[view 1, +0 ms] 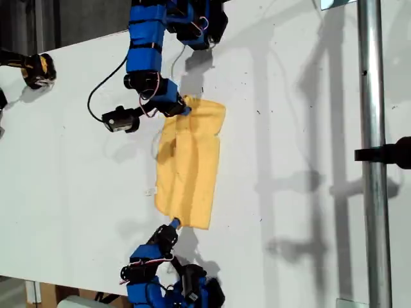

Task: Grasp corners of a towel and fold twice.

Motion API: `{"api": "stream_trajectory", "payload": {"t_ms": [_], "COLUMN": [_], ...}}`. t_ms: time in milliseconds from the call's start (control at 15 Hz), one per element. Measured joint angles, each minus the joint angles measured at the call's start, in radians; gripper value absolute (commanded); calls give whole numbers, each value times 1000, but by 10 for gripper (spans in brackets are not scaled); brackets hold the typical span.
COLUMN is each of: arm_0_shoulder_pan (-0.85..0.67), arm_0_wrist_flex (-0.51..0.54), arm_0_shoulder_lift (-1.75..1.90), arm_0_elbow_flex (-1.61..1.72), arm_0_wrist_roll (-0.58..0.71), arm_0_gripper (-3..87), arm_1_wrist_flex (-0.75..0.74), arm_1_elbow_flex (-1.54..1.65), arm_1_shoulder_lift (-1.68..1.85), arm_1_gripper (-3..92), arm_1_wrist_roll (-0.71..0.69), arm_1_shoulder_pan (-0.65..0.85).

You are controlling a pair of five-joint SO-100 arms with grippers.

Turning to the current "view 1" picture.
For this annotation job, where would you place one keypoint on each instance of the steel post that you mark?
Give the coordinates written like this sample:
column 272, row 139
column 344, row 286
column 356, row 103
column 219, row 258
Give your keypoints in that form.
column 372, row 96

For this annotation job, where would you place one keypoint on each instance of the black camera box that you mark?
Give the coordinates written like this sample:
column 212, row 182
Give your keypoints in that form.
column 120, row 120
column 192, row 282

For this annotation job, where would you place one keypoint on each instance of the brown cardboard box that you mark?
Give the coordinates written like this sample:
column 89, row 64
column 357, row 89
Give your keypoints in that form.
column 48, row 293

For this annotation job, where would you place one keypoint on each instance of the white container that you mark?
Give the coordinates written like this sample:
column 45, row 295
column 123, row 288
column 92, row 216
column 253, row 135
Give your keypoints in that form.
column 77, row 302

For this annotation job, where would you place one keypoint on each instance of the black clamp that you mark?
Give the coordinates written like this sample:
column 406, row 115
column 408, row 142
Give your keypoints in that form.
column 385, row 154

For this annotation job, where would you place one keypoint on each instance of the black camera stalk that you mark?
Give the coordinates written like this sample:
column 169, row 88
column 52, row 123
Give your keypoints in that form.
column 146, row 110
column 176, row 264

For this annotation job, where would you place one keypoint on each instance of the yellow black power tool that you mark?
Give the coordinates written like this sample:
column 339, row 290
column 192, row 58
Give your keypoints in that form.
column 35, row 69

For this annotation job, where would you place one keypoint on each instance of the yellow towel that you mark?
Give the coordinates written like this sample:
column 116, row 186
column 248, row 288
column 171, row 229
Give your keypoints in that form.
column 192, row 160

